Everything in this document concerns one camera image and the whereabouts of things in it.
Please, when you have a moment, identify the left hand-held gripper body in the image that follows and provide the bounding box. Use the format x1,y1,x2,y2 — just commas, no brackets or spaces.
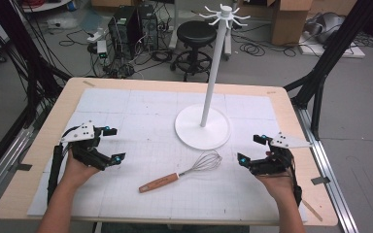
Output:
60,120,112,172

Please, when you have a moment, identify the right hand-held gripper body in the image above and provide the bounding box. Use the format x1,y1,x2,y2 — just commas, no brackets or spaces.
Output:
248,131,314,178

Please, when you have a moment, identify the wire whisk with wooden handle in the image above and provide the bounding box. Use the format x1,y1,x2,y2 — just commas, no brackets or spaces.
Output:
138,150,223,194

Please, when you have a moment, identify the white hook stand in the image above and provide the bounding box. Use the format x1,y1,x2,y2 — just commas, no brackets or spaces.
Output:
174,3,252,151

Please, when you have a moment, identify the person's right hand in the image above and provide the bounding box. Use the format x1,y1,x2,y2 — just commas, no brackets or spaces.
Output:
255,171,296,204

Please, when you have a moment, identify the person's left hand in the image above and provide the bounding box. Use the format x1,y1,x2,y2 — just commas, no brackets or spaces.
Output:
58,150,102,192

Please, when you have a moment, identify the white grid mat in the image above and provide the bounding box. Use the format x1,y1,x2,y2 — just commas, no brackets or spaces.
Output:
26,87,309,224

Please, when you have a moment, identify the wooden table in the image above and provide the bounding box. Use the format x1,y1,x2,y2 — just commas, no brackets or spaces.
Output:
0,76,339,228

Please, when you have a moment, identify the black tape strip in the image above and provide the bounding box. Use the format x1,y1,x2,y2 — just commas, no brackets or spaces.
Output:
8,163,33,173
310,176,331,186

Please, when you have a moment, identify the thin wooden stick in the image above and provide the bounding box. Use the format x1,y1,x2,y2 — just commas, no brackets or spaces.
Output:
300,198,324,223

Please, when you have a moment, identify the white power adapter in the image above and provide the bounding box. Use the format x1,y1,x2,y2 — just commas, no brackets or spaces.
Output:
95,40,109,60

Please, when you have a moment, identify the person's dark clothing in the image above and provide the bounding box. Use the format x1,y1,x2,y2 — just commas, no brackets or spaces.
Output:
91,221,251,233

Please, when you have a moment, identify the white power strip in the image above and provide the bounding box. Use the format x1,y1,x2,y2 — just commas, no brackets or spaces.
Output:
85,27,110,43

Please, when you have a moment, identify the black computer tower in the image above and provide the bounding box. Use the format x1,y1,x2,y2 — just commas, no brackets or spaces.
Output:
137,3,160,51
107,5,141,62

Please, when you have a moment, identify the white flat board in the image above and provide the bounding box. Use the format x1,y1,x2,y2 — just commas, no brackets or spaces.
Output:
296,31,367,60

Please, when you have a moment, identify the tall cardboard box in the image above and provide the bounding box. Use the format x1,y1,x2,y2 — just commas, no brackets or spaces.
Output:
269,0,314,47

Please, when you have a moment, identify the black round stool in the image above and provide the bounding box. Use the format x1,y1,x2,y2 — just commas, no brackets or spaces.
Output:
170,19,219,83

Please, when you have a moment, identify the grey bag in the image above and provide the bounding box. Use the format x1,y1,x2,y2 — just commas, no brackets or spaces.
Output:
305,12,347,44

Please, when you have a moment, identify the black sleeved cable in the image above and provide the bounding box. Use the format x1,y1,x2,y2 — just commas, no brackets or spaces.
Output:
46,125,79,206

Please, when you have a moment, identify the aluminium rail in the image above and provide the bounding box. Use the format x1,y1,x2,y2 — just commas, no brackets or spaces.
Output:
0,103,47,213
291,104,359,233

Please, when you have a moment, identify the black metal frame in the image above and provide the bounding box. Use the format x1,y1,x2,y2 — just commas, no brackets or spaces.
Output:
284,0,373,142
0,0,74,187

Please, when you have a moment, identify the coiled black cable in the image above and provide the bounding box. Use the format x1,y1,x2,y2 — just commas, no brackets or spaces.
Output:
238,42,267,58

